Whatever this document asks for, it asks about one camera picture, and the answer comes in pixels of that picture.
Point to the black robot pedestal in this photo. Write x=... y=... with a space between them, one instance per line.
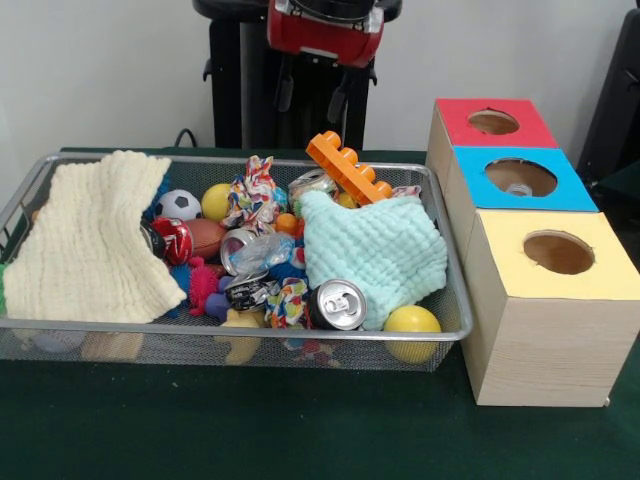
x=240 y=75

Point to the yellow ball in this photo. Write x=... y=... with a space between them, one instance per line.
x=215 y=202
x=412 y=320

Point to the clear bottle with blue label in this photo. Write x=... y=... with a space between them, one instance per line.
x=520 y=189

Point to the shallow mesh bin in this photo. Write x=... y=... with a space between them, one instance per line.
x=150 y=331

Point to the wooden box with three holes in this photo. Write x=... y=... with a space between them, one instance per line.
x=550 y=350

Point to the flattened clear plastic bottle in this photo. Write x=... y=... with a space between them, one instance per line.
x=265 y=252

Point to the brown toy football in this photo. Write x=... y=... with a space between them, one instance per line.
x=206 y=237

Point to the mint green cloth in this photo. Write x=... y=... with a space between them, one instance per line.
x=380 y=250

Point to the small soccer ball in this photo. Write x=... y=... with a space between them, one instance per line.
x=177 y=205

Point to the silver drink can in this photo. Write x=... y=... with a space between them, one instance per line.
x=337 y=304

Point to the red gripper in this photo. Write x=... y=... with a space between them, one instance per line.
x=320 y=40

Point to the orange toy building block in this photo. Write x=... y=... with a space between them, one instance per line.
x=345 y=167

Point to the cream cloth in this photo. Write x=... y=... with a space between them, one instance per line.
x=90 y=240

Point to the dark green table cloth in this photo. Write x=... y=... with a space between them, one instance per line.
x=625 y=190
x=300 y=430

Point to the crushed red can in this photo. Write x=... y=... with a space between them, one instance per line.
x=175 y=240

